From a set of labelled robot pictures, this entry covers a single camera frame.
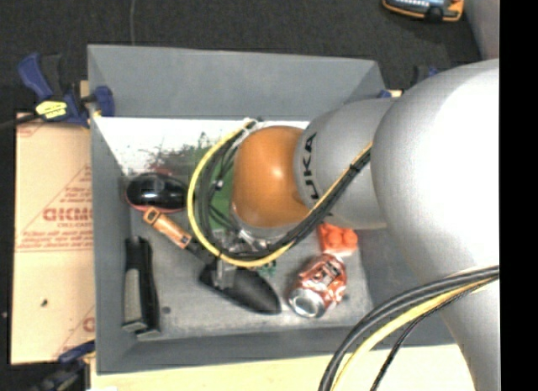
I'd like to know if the orange-handled black trowel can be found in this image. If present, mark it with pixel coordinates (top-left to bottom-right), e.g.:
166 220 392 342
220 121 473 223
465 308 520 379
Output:
141 207 282 314

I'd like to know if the grey metal bin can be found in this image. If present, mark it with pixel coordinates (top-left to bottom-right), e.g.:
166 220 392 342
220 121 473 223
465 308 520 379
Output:
87 44 457 373

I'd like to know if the green flat thing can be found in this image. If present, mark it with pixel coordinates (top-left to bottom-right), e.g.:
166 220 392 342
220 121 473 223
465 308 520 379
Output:
209 160 235 231

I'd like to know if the black and grey stapler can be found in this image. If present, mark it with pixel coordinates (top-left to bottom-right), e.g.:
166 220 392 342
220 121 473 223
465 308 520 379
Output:
121 235 162 338

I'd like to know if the brown cardboard board red print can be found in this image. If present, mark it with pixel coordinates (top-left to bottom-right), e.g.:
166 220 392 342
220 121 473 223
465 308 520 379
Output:
10 111 97 365

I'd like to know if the crushed orange drink can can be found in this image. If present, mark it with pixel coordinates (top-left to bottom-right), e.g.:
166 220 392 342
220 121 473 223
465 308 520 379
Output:
287 253 348 320

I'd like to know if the black oval thing red rim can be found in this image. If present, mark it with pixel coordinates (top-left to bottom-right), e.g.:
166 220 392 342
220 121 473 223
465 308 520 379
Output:
124 172 189 214

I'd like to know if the orange toy brick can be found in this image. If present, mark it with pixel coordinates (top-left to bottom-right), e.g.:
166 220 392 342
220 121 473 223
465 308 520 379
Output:
317 222 359 256

